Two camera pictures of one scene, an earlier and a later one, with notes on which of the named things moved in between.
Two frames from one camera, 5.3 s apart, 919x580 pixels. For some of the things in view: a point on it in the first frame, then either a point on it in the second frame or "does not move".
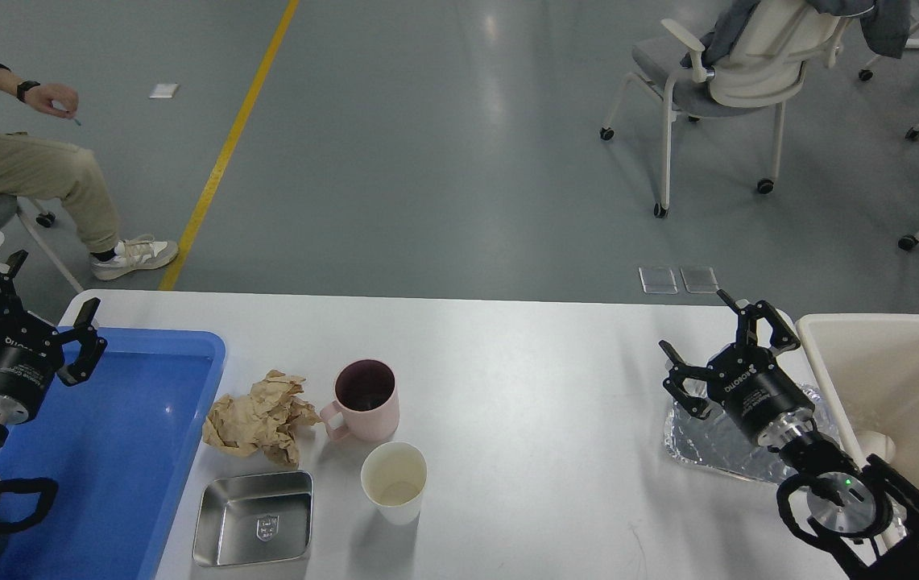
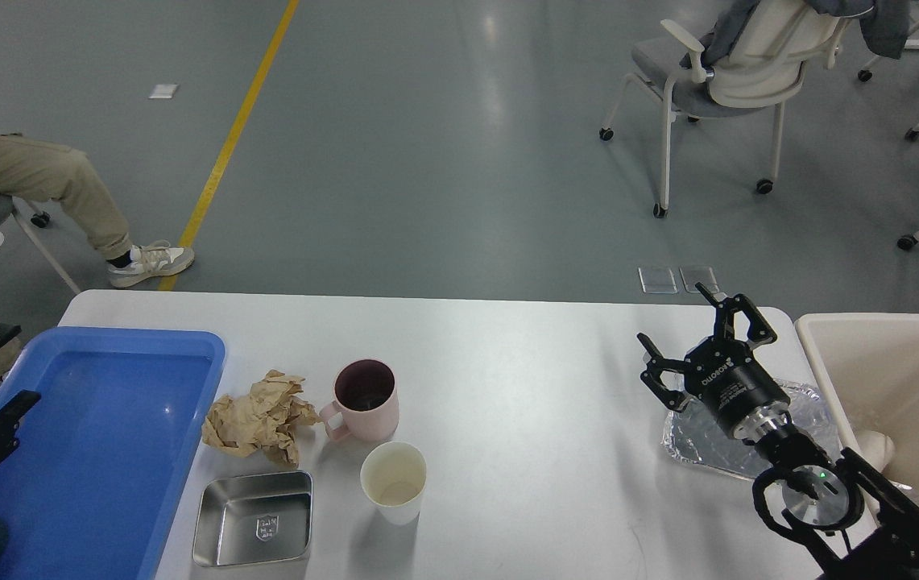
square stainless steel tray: [254, 518] does not move
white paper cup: [393, 475] does not move
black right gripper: [745, 380] to [734, 386]
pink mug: [366, 393] does not move
